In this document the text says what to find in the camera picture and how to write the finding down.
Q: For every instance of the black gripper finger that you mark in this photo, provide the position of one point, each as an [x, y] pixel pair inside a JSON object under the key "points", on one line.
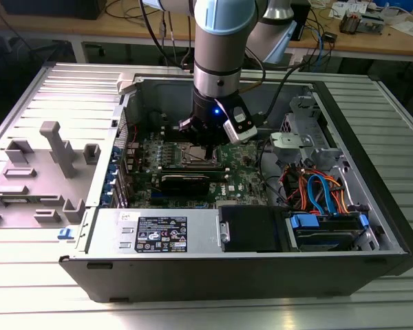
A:
{"points": [[214, 154], [186, 127]]}

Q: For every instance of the silver topped CPU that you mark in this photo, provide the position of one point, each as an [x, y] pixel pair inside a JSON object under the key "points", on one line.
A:
{"points": [[197, 153]]}

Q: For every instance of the metal CPU locking lever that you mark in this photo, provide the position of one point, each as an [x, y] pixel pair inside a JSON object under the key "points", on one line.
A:
{"points": [[198, 161]]}

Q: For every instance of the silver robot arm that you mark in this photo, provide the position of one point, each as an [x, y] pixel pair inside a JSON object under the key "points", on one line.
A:
{"points": [[220, 51]]}

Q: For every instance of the black RAM slot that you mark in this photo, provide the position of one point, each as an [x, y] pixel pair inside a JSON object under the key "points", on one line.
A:
{"points": [[170, 129], [170, 132], [170, 136], [170, 139]]}

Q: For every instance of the CPU socket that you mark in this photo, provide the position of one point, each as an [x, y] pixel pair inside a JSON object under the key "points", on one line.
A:
{"points": [[192, 165]]}

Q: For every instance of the black plastic cover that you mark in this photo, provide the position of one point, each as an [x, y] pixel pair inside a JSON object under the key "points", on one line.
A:
{"points": [[251, 228]]}

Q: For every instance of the finned CPU cooler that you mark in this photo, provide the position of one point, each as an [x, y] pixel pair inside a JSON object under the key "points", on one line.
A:
{"points": [[350, 23]]}

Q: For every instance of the green motherboard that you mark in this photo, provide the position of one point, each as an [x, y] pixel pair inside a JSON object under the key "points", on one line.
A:
{"points": [[241, 161]]}

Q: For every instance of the black graphics card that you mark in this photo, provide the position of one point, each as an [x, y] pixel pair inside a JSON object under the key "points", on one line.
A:
{"points": [[184, 184]]}

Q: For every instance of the pale grey plastic block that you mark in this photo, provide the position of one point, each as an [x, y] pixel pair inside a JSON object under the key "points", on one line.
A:
{"points": [[127, 84]]}

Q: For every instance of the blue card retainer clip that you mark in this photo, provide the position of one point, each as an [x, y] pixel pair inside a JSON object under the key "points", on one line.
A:
{"points": [[107, 200], [111, 185], [113, 170], [116, 153]]}

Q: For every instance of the silver drive cage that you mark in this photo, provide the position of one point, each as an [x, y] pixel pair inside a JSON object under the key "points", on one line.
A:
{"points": [[297, 103]]}

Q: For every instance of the black white rating label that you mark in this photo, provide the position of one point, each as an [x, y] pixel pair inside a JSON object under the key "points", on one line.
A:
{"points": [[161, 235]]}

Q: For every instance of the blue disk carrier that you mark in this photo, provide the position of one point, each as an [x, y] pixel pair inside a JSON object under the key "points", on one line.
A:
{"points": [[304, 220]]}

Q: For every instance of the black and silver PC case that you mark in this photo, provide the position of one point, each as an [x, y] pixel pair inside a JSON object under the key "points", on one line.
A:
{"points": [[227, 278]]}

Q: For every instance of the silver power supply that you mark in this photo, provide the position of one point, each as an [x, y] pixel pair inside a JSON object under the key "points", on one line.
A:
{"points": [[106, 230]]}

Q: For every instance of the black upright box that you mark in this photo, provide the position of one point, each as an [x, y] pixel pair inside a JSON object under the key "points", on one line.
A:
{"points": [[302, 20]]}

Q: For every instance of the wooden desk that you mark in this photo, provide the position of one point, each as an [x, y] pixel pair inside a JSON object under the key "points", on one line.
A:
{"points": [[89, 29]]}

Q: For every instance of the hard disk drive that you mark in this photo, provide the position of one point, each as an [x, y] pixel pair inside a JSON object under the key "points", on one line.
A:
{"points": [[327, 239]]}

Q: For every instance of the grey parts rack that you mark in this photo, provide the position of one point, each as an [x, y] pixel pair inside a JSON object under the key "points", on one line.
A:
{"points": [[55, 192]]}

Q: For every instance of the small black box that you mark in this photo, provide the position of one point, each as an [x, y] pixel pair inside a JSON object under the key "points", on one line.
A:
{"points": [[330, 36]]}

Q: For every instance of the small blue plastic clip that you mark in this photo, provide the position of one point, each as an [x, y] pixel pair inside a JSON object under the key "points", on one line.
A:
{"points": [[64, 234]]}

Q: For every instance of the black monitor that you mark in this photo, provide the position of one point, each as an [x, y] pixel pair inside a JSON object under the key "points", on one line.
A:
{"points": [[55, 8]]}

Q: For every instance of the grey metal device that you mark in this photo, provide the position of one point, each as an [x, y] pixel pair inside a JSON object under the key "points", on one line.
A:
{"points": [[371, 24]]}

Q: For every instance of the white paper sheets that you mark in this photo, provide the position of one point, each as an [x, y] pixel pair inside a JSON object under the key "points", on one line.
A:
{"points": [[411, 29]]}

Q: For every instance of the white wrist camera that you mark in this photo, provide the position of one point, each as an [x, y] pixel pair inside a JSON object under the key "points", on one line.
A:
{"points": [[239, 132]]}

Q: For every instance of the silver metal bracket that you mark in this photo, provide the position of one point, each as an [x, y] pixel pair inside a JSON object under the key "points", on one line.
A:
{"points": [[289, 141]]}

